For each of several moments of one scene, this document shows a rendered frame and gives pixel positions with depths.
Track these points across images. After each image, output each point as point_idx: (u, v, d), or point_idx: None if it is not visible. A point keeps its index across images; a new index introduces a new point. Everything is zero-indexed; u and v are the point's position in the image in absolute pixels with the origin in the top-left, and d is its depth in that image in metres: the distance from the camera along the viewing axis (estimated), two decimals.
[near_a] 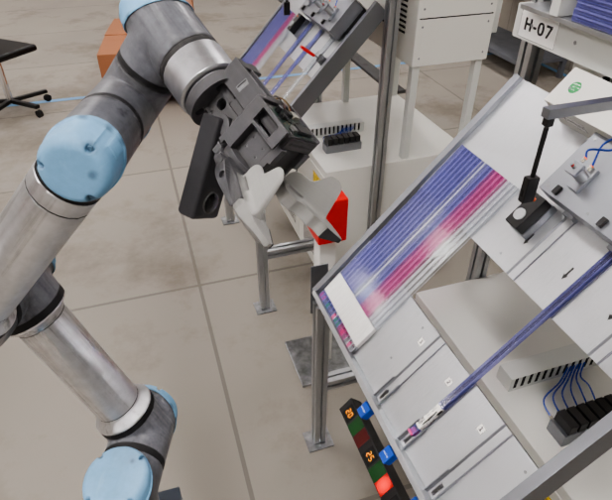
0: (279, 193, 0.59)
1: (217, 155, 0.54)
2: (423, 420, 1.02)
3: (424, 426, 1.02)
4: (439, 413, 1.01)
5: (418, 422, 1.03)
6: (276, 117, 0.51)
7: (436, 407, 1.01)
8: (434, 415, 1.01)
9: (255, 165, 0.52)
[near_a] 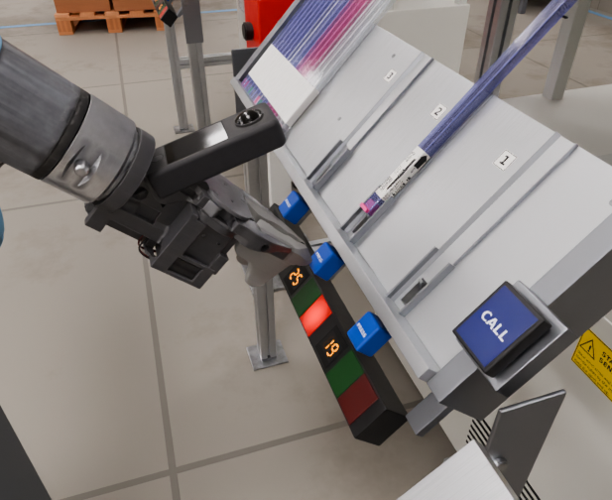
0: (255, 224, 0.49)
1: None
2: (388, 182, 0.53)
3: (390, 191, 0.52)
4: (420, 161, 0.51)
5: (379, 187, 0.53)
6: None
7: (416, 151, 0.52)
8: (411, 167, 0.51)
9: None
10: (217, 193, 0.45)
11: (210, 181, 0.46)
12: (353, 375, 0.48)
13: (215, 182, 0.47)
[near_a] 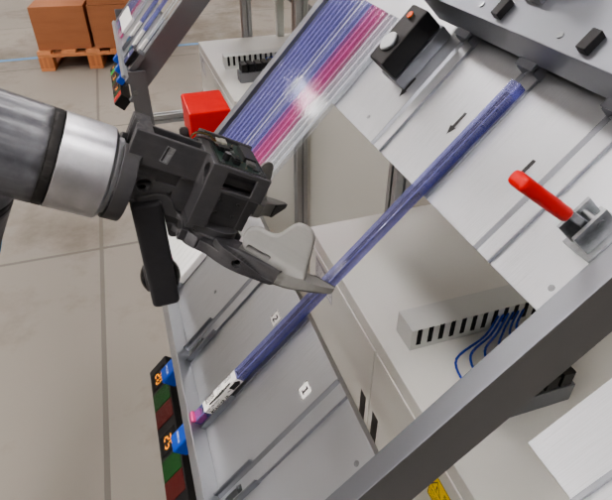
0: None
1: (196, 243, 0.45)
2: (211, 397, 0.63)
3: (212, 407, 0.63)
4: (234, 384, 0.62)
5: (205, 400, 0.64)
6: (250, 175, 0.43)
7: (231, 375, 0.62)
8: (226, 389, 0.62)
9: (251, 228, 0.46)
10: None
11: None
12: None
13: None
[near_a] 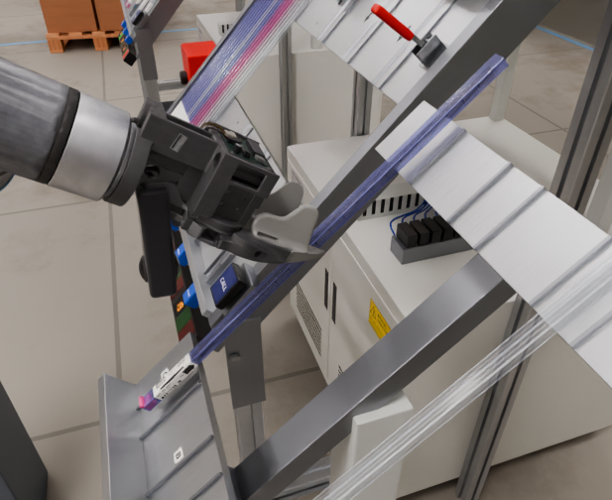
0: None
1: (200, 233, 0.45)
2: (163, 381, 0.58)
3: (163, 392, 0.58)
4: (187, 368, 0.57)
5: (156, 385, 0.59)
6: (259, 168, 0.43)
7: (185, 358, 0.58)
8: (179, 373, 0.57)
9: (261, 216, 0.47)
10: None
11: None
12: (186, 319, 0.83)
13: None
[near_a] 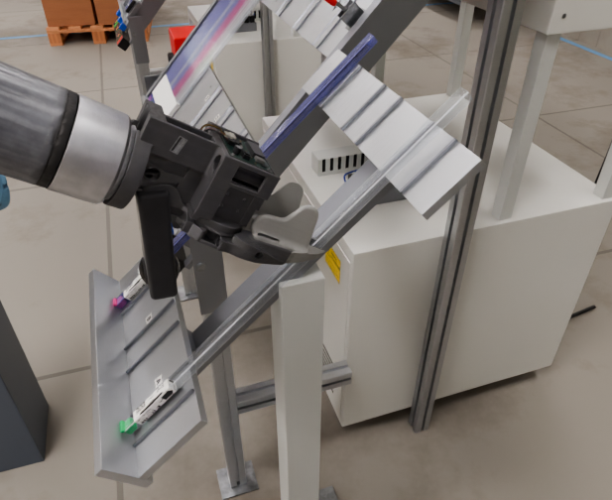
0: None
1: (201, 235, 0.45)
2: (131, 286, 0.77)
3: (131, 294, 0.76)
4: None
5: (126, 289, 0.77)
6: (260, 170, 0.43)
7: None
8: None
9: (262, 218, 0.47)
10: None
11: None
12: None
13: None
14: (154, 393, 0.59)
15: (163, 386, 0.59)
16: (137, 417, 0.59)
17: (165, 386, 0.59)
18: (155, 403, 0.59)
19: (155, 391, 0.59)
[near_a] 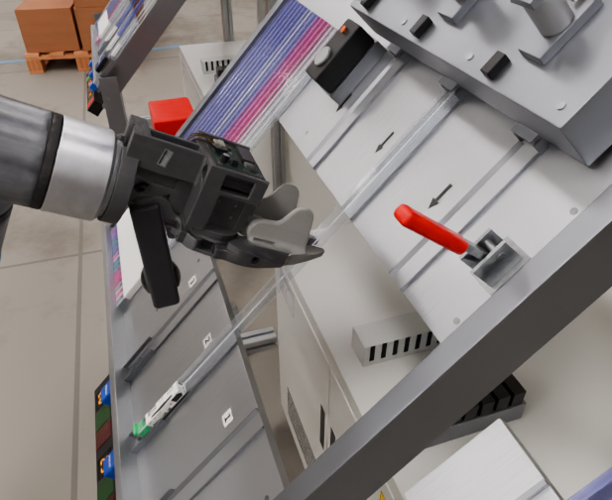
0: None
1: (195, 245, 0.45)
2: None
3: None
4: None
5: None
6: (248, 176, 0.43)
7: None
8: None
9: (256, 222, 0.47)
10: None
11: None
12: None
13: None
14: (164, 396, 0.60)
15: (173, 389, 0.60)
16: (149, 420, 0.60)
17: (174, 389, 0.59)
18: (166, 406, 0.60)
19: (165, 393, 0.60)
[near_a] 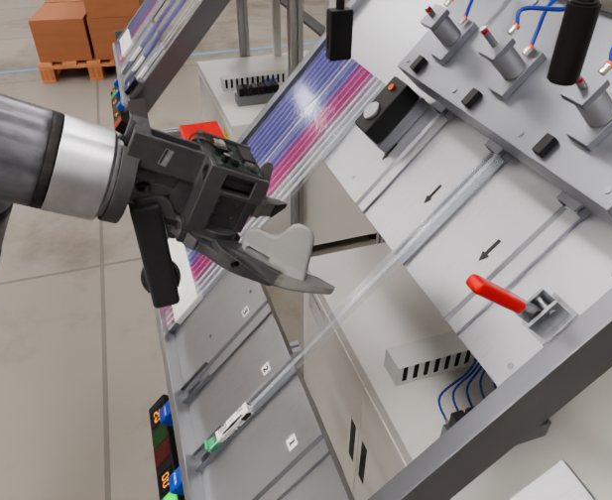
0: None
1: (195, 244, 0.45)
2: None
3: None
4: None
5: None
6: (248, 176, 0.43)
7: None
8: None
9: (251, 230, 0.46)
10: None
11: None
12: None
13: None
14: (233, 415, 0.66)
15: (242, 409, 0.66)
16: (220, 437, 0.67)
17: (243, 409, 0.66)
18: (235, 424, 0.66)
19: (234, 413, 0.66)
